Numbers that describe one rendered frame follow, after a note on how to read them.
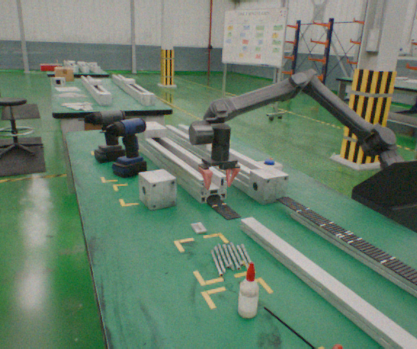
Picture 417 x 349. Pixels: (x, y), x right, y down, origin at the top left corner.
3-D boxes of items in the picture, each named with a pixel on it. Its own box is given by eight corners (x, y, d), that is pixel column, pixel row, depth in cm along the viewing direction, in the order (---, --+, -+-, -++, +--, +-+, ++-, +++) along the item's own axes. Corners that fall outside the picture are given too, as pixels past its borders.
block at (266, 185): (290, 198, 126) (294, 174, 123) (262, 204, 120) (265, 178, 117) (275, 190, 133) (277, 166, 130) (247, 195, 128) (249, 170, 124)
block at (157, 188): (183, 203, 118) (183, 177, 115) (151, 210, 112) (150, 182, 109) (169, 193, 126) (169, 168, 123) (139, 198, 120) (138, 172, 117)
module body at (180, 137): (270, 190, 132) (272, 169, 129) (247, 195, 128) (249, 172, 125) (182, 139, 198) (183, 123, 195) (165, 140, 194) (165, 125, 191)
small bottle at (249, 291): (242, 321, 69) (247, 270, 65) (234, 307, 72) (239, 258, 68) (259, 316, 70) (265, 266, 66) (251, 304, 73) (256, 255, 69)
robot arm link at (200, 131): (223, 100, 110) (213, 115, 117) (188, 101, 105) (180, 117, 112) (235, 133, 106) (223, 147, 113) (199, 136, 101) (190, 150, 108)
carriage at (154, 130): (167, 142, 169) (167, 128, 167) (144, 144, 164) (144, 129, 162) (155, 134, 182) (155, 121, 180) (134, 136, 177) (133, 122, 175)
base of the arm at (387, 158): (417, 164, 127) (392, 178, 138) (407, 145, 130) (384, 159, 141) (399, 166, 124) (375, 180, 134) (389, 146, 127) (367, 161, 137)
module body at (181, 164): (225, 198, 124) (227, 176, 121) (200, 203, 119) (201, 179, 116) (150, 142, 190) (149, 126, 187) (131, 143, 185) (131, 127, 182)
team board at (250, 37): (212, 109, 754) (217, 9, 688) (228, 107, 786) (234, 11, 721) (269, 121, 652) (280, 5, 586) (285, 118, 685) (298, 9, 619)
